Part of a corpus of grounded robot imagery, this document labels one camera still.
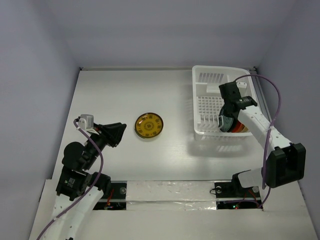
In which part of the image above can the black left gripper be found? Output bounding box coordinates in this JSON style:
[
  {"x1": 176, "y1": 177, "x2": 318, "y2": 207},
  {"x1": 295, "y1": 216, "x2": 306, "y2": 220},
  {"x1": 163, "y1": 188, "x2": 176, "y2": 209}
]
[{"x1": 83, "y1": 121, "x2": 127, "y2": 168}]

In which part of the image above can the blue white patterned plate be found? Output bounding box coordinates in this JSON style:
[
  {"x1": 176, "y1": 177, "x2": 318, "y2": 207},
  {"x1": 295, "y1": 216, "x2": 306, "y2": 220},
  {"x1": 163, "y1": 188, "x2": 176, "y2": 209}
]
[{"x1": 218, "y1": 106, "x2": 238, "y2": 133}]

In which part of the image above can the orange plate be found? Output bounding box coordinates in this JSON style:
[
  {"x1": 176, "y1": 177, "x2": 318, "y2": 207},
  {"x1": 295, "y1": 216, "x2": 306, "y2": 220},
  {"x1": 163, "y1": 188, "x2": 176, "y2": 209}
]
[{"x1": 231, "y1": 121, "x2": 245, "y2": 133}]

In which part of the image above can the yellow patterned plate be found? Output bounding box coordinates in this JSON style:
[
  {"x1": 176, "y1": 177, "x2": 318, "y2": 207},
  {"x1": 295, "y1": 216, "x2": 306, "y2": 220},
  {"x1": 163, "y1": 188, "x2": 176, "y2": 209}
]
[{"x1": 134, "y1": 112, "x2": 164, "y2": 139}]

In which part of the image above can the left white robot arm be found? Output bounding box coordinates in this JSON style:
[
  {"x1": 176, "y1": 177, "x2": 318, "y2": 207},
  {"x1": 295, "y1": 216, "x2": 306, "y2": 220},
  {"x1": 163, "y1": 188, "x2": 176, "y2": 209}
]
[{"x1": 37, "y1": 117, "x2": 127, "y2": 240}]

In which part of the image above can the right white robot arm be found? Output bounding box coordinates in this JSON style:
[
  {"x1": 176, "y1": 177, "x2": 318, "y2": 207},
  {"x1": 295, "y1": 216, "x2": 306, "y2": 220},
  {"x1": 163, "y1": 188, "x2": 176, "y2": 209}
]
[{"x1": 219, "y1": 82, "x2": 306, "y2": 196}]

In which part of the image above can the white plastic dish rack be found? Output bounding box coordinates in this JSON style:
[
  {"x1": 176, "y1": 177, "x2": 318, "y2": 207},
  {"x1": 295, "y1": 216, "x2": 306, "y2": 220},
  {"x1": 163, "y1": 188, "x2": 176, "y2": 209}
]
[{"x1": 192, "y1": 65, "x2": 258, "y2": 142}]

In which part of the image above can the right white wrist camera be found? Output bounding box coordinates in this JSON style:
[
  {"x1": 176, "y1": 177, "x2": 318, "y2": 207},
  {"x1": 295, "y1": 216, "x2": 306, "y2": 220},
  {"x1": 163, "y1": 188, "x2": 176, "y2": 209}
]
[{"x1": 236, "y1": 81, "x2": 248, "y2": 89}]

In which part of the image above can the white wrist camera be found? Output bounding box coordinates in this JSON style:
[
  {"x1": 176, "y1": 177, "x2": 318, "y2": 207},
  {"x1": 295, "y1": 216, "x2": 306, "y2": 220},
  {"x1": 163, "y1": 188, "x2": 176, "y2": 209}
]
[
  {"x1": 236, "y1": 81, "x2": 248, "y2": 89},
  {"x1": 77, "y1": 114, "x2": 94, "y2": 131}
]

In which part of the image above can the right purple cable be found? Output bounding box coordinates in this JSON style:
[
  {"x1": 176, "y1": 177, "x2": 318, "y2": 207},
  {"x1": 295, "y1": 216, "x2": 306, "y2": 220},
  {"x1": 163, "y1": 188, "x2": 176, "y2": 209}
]
[{"x1": 234, "y1": 74, "x2": 282, "y2": 190}]

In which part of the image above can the aluminium rail at right edge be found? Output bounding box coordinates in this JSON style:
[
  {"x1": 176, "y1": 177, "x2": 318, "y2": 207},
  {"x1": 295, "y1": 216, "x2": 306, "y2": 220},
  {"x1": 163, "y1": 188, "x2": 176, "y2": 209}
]
[{"x1": 251, "y1": 76, "x2": 272, "y2": 121}]

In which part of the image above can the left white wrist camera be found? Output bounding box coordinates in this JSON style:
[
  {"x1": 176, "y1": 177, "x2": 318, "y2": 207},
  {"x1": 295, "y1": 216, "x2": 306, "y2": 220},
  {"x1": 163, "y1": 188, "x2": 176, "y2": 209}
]
[{"x1": 77, "y1": 114, "x2": 94, "y2": 131}]

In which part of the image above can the white foil covered base rail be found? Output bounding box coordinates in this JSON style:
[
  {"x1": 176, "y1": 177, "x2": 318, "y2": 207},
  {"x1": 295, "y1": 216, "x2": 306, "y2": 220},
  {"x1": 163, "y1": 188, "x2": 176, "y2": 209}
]
[{"x1": 125, "y1": 180, "x2": 217, "y2": 211}]

